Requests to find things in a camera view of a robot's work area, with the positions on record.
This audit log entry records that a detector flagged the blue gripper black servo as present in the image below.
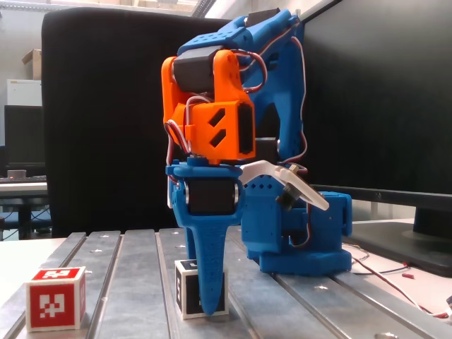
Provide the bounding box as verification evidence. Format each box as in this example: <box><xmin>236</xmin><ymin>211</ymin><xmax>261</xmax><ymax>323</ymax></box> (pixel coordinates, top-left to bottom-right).
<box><xmin>165</xmin><ymin>157</ymin><xmax>247</xmax><ymax>316</ymax></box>

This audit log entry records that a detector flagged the black cube with number five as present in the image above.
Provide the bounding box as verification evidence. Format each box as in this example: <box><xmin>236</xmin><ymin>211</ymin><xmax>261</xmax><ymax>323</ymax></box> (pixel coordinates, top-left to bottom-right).
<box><xmin>174</xmin><ymin>259</ymin><xmax>230</xmax><ymax>321</ymax></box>

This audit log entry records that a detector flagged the red cube with white pattern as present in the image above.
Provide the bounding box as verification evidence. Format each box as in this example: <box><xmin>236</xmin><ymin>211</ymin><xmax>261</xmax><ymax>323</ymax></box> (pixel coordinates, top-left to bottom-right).
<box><xmin>24</xmin><ymin>266</ymin><xmax>88</xmax><ymax>333</ymax></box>

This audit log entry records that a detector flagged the black office chair back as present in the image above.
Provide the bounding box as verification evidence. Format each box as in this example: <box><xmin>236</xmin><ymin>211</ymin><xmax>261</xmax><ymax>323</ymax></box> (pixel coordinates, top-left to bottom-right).
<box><xmin>41</xmin><ymin>7</ymin><xmax>289</xmax><ymax>238</ymax></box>

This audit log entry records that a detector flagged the white office desk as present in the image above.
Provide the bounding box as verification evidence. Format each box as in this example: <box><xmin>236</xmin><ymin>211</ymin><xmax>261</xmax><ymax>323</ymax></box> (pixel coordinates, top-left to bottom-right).
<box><xmin>0</xmin><ymin>182</ymin><xmax>49</xmax><ymax>241</ymax></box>

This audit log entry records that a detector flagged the black keyboard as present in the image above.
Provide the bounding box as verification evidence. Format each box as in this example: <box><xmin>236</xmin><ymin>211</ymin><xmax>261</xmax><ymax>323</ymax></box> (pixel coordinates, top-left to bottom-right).
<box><xmin>0</xmin><ymin>175</ymin><xmax>48</xmax><ymax>184</ymax></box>

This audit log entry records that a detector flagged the small black flat screen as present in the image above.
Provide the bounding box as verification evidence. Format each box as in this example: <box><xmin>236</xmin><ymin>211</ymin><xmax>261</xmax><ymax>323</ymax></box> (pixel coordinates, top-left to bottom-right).
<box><xmin>4</xmin><ymin>105</ymin><xmax>46</xmax><ymax>167</ymax></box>

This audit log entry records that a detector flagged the white cabinet with yellow label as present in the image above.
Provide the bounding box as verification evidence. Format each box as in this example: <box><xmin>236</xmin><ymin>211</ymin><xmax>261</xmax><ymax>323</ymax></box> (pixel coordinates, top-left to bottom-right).
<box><xmin>6</xmin><ymin>78</ymin><xmax>43</xmax><ymax>107</ymax></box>

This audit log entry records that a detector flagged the black Dell monitor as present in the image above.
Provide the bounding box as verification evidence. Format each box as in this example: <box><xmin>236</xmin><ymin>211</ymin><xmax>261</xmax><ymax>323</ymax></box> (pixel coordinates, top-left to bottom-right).
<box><xmin>289</xmin><ymin>0</ymin><xmax>452</xmax><ymax>278</ymax></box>

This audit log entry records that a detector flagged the brown cardboard box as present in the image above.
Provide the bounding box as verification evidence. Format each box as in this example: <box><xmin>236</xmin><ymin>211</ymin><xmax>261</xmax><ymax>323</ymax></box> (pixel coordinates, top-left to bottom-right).
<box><xmin>20</xmin><ymin>48</ymin><xmax>43</xmax><ymax>81</ymax></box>

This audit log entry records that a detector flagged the aluminium slotted base plate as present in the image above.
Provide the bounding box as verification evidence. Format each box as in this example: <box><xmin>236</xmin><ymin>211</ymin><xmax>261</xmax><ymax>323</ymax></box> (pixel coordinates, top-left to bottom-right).
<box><xmin>0</xmin><ymin>227</ymin><xmax>446</xmax><ymax>339</ymax></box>

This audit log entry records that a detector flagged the red white black servo cable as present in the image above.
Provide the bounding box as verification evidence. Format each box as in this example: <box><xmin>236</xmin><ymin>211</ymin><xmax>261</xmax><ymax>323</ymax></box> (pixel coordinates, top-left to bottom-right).
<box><xmin>231</xmin><ymin>49</ymin><xmax>270</xmax><ymax>96</ymax></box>
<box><xmin>259</xmin><ymin>35</ymin><xmax>310</xmax><ymax>176</ymax></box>
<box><xmin>165</xmin><ymin>94</ymin><xmax>215</xmax><ymax>165</ymax></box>
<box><xmin>287</xmin><ymin>201</ymin><xmax>315</xmax><ymax>249</ymax></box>

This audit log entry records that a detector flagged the red white base cable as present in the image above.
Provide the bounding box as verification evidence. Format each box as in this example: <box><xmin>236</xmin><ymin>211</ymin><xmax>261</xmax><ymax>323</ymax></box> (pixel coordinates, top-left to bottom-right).
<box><xmin>351</xmin><ymin>256</ymin><xmax>451</xmax><ymax>319</ymax></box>

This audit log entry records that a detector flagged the thin wire with red connector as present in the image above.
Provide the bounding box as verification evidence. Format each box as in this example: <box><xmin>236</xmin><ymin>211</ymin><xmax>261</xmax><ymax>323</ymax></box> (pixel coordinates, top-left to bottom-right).
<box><xmin>347</xmin><ymin>245</ymin><xmax>416</xmax><ymax>280</ymax></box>

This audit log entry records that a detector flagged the dark ceiling light rail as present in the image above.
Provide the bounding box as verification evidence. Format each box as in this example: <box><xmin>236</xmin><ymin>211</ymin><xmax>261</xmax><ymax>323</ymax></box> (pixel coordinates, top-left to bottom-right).
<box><xmin>192</xmin><ymin>0</ymin><xmax>217</xmax><ymax>18</ymax></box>

